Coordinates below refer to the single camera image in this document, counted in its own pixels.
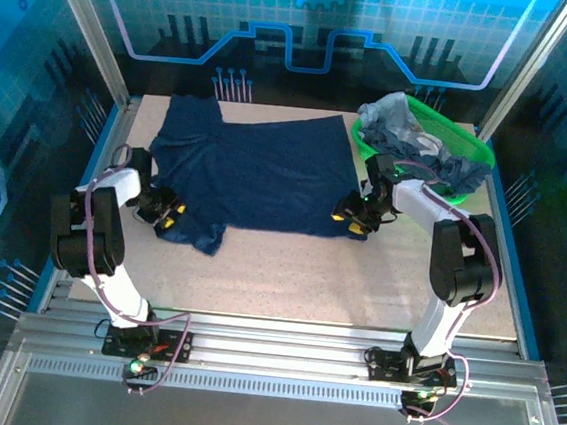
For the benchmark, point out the light blue-grey t-shirt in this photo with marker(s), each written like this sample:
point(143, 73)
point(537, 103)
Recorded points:
point(391, 110)

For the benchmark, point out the navy t-shirt with white print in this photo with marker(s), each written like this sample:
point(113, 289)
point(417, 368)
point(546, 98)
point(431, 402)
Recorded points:
point(267, 171)

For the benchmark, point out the slotted metal strip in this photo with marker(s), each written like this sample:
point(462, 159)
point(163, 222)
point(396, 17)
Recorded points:
point(271, 387)

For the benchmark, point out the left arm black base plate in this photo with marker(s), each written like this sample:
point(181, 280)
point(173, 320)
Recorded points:
point(120, 345)

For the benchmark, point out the pile of grey-blue clothes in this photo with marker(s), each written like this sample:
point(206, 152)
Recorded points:
point(453, 171)

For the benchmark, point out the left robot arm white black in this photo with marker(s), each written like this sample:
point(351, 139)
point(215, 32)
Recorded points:
point(90, 239)

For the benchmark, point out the aluminium frame post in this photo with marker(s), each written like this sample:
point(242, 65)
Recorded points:
point(86, 23)
point(534, 61)

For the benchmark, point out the small controller board with LED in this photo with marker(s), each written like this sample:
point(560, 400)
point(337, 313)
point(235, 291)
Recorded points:
point(421, 399)
point(137, 368)

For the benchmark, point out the grey metal panel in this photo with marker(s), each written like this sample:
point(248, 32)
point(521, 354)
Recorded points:
point(268, 422)

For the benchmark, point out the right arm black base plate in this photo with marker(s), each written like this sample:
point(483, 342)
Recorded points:
point(384, 368)

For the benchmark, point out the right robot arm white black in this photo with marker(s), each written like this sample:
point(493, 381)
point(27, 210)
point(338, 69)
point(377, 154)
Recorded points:
point(462, 262)

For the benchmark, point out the green perforated plastic basket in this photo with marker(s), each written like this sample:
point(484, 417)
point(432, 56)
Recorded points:
point(471, 140)

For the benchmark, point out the aluminium mounting rail beam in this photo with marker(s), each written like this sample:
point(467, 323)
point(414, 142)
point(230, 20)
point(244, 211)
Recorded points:
point(275, 347)

